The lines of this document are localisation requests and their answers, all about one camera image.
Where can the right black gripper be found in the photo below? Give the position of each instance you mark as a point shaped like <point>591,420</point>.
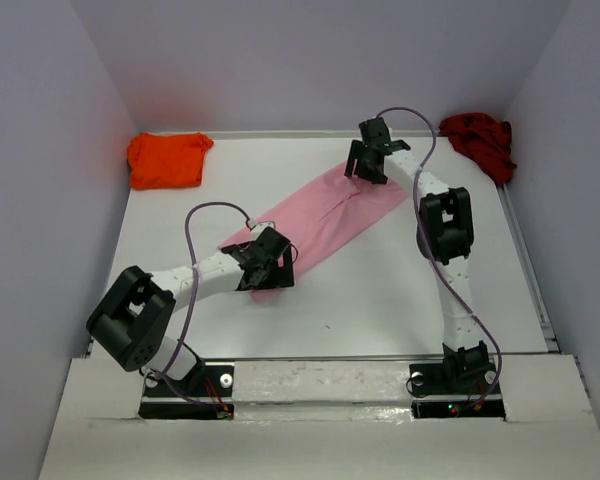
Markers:
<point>362,163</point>

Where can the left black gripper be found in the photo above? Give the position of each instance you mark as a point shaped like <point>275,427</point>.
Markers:
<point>284,267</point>

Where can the pink t shirt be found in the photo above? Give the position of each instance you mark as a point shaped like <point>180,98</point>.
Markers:
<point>328,212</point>

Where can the orange t shirt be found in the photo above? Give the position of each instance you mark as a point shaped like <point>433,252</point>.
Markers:
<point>167,161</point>

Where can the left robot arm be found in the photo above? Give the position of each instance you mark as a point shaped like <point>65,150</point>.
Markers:
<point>131,320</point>

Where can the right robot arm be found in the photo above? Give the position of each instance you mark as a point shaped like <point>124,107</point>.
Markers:
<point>445,235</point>

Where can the dark red t shirt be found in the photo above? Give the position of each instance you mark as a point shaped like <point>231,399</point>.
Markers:
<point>484,140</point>

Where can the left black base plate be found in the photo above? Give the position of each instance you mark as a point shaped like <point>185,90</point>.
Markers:
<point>208,397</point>

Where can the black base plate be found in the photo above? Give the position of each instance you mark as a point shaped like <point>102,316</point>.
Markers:
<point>208,397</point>
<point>434,397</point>

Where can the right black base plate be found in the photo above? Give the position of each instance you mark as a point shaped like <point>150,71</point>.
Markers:
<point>434,397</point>

